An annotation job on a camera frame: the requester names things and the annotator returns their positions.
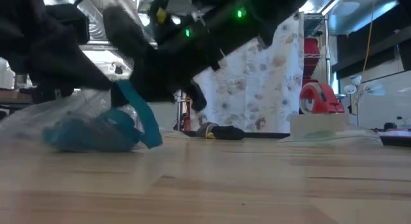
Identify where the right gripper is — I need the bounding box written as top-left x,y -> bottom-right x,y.
110,21 -> 222,112

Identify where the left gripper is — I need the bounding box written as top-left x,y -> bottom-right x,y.
0,0 -> 113,105

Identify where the red plastic bin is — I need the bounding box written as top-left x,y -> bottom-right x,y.
182,101 -> 193,132
304,37 -> 320,74

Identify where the black and gray glove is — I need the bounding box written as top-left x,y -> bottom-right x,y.
192,121 -> 246,141

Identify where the white floral cloth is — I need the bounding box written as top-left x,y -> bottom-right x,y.
192,15 -> 305,134

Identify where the red tape dispenser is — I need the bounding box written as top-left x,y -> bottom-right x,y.
299,78 -> 346,115

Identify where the white floor lamp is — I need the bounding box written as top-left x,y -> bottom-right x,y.
343,74 -> 386,125

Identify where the pink and white flat object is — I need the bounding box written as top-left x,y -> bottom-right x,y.
377,129 -> 411,138

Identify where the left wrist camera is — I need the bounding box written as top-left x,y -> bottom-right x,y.
44,4 -> 91,45

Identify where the yellow cable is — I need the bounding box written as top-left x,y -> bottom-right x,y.
362,0 -> 377,78

